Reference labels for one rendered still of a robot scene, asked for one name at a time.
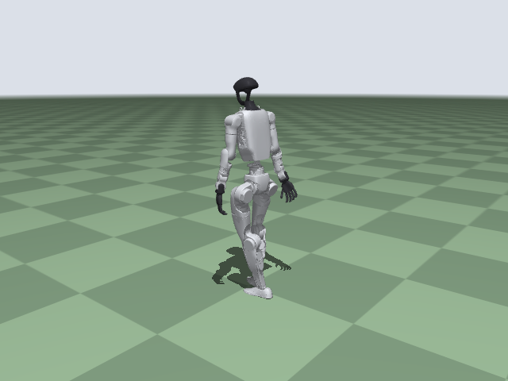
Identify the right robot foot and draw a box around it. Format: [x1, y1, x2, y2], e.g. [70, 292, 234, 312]
[247, 276, 266, 287]

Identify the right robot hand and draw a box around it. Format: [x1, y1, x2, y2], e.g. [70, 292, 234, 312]
[279, 171, 297, 202]

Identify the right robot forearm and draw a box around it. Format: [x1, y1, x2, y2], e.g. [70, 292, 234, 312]
[271, 147, 286, 180]

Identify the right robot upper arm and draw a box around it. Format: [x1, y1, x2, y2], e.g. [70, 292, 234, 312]
[267, 111, 279, 154]

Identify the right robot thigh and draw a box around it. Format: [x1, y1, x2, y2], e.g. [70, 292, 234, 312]
[251, 179, 278, 239]

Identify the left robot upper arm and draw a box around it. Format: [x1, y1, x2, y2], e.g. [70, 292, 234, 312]
[222, 114, 243, 160]

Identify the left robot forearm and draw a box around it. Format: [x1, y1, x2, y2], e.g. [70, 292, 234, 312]
[215, 149, 232, 190]

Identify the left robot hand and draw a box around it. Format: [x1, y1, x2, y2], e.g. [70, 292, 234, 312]
[215, 183, 227, 215]

